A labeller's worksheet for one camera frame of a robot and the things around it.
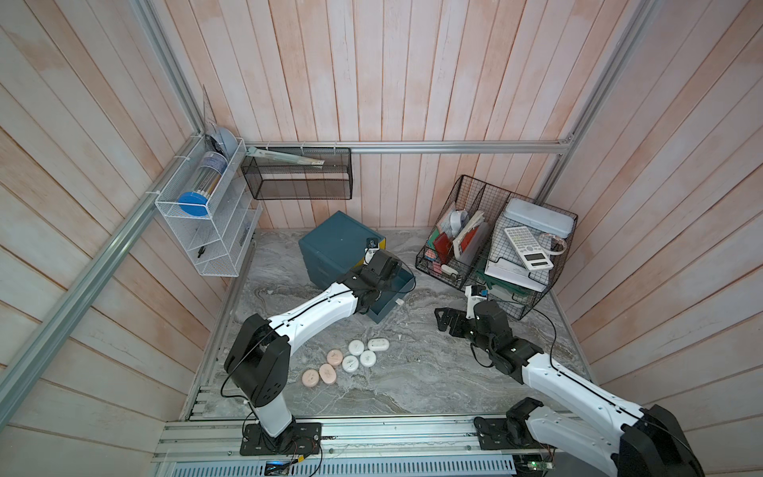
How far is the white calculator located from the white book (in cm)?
3

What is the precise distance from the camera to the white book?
2.79ft

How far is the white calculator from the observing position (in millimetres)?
835
